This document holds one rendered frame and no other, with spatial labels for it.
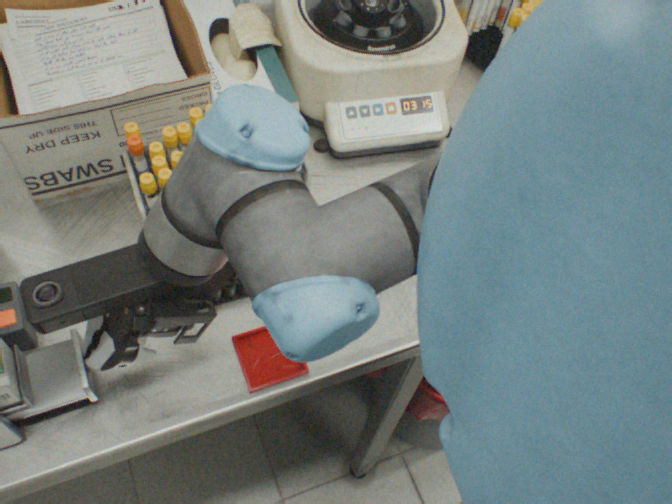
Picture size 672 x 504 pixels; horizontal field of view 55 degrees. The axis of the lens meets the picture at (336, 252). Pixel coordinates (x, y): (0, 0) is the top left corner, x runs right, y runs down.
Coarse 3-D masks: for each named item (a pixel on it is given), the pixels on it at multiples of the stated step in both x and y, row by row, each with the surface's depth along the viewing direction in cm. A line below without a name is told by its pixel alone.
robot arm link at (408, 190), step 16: (432, 160) 46; (400, 176) 47; (416, 176) 46; (432, 176) 44; (384, 192) 45; (400, 192) 45; (416, 192) 45; (400, 208) 44; (416, 208) 45; (416, 224) 44; (416, 240) 45; (416, 256) 45; (416, 272) 47
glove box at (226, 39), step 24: (192, 0) 92; (216, 0) 92; (240, 0) 93; (216, 24) 91; (240, 24) 87; (264, 24) 89; (216, 48) 90; (240, 48) 86; (264, 48) 88; (216, 72) 85; (240, 72) 88; (264, 72) 86; (216, 96) 83; (288, 96) 84
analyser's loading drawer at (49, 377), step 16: (80, 336) 67; (16, 352) 63; (32, 352) 66; (48, 352) 66; (64, 352) 67; (80, 352) 65; (16, 368) 62; (32, 368) 65; (48, 368) 66; (64, 368) 66; (80, 368) 64; (32, 384) 65; (48, 384) 65; (64, 384) 65; (80, 384) 65; (32, 400) 63; (48, 400) 64; (64, 400) 64; (16, 416) 63
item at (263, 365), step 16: (240, 336) 73; (256, 336) 73; (240, 352) 72; (256, 352) 72; (272, 352) 72; (256, 368) 71; (272, 368) 72; (288, 368) 72; (304, 368) 71; (256, 384) 70; (272, 384) 70
